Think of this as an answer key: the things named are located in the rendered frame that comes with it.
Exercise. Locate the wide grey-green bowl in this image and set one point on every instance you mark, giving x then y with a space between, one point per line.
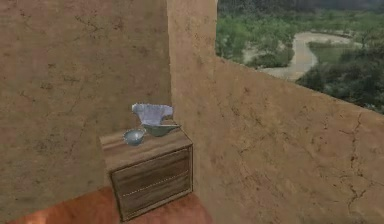
160 129

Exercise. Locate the small grey-blue bowl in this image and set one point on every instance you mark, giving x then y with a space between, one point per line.
134 137

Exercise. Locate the window with green landscape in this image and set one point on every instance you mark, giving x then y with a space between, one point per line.
300 46

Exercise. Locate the pale lilac cloth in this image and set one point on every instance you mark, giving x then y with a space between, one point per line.
152 113

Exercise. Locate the brown wooden nightstand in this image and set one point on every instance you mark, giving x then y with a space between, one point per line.
150 173

